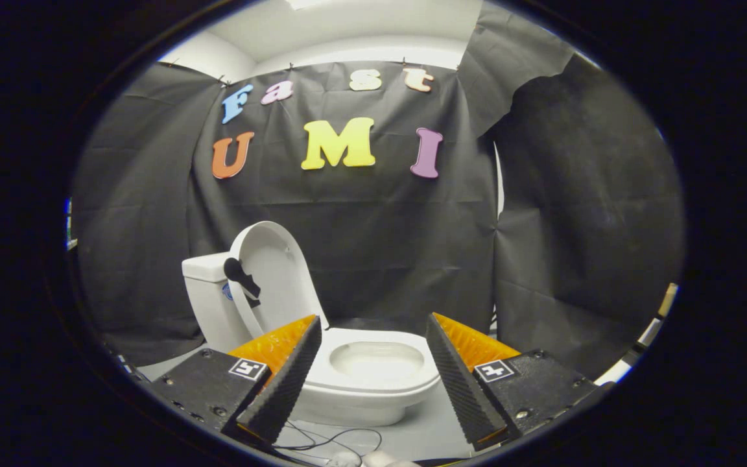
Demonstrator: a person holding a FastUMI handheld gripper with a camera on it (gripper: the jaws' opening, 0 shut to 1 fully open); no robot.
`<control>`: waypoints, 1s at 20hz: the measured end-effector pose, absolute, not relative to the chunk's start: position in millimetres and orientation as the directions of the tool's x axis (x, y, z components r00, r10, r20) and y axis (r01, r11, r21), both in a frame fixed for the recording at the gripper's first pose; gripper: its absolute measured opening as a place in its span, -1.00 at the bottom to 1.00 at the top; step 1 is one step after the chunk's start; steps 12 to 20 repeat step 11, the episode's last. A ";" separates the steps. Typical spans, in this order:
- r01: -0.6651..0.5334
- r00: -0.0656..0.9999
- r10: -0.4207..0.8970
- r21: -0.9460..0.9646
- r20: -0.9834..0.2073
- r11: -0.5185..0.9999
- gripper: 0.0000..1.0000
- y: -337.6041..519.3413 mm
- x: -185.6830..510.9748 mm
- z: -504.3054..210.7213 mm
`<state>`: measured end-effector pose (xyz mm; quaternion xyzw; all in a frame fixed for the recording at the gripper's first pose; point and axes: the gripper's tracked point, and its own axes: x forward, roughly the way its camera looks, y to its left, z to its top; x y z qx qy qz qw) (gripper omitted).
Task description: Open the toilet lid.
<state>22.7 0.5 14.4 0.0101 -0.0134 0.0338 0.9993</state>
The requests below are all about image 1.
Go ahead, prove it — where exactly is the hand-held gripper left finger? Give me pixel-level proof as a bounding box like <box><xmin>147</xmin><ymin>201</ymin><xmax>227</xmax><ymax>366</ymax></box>
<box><xmin>147</xmin><ymin>315</ymin><xmax>322</xmax><ymax>446</ymax></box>

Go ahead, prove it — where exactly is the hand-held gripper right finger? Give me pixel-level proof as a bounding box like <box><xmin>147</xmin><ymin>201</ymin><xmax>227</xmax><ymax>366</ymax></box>
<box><xmin>425</xmin><ymin>313</ymin><xmax>614</xmax><ymax>452</ymax></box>

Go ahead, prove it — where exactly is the white toilet lid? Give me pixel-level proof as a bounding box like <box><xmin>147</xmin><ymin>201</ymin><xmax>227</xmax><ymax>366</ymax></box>
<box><xmin>228</xmin><ymin>221</ymin><xmax>330</xmax><ymax>340</ymax></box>

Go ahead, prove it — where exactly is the black lid pull tab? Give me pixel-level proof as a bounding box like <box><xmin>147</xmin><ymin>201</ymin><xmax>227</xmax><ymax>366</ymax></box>
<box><xmin>223</xmin><ymin>257</ymin><xmax>262</xmax><ymax>309</ymax></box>

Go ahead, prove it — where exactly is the white toilet seat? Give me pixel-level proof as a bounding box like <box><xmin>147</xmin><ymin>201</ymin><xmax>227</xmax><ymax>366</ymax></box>
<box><xmin>317</xmin><ymin>328</ymin><xmax>441</xmax><ymax>395</ymax></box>

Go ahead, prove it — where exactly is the white ceramic toilet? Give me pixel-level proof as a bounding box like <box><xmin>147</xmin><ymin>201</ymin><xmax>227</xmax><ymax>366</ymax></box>
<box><xmin>182</xmin><ymin>252</ymin><xmax>441</xmax><ymax>427</ymax></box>

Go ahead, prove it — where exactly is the white toilet tank cover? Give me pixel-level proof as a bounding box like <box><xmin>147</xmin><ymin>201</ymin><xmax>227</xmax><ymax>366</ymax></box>
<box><xmin>182</xmin><ymin>252</ymin><xmax>235</xmax><ymax>283</ymax></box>

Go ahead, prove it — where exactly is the white panel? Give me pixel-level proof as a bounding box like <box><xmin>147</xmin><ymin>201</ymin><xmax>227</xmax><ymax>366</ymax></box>
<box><xmin>596</xmin><ymin>318</ymin><xmax>663</xmax><ymax>385</ymax></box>

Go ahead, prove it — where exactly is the black backdrop cloth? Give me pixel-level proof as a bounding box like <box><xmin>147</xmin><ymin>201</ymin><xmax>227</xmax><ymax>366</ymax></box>
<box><xmin>70</xmin><ymin>3</ymin><xmax>685</xmax><ymax>380</ymax></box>

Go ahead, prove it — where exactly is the brown cardboard box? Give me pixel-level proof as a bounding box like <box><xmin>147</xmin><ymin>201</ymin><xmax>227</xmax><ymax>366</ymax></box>
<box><xmin>656</xmin><ymin>283</ymin><xmax>679</xmax><ymax>318</ymax></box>

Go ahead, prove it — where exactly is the thin black cable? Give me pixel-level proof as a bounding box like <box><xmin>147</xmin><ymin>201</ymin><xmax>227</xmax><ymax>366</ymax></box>
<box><xmin>281</xmin><ymin>420</ymin><xmax>384</xmax><ymax>456</ymax></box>

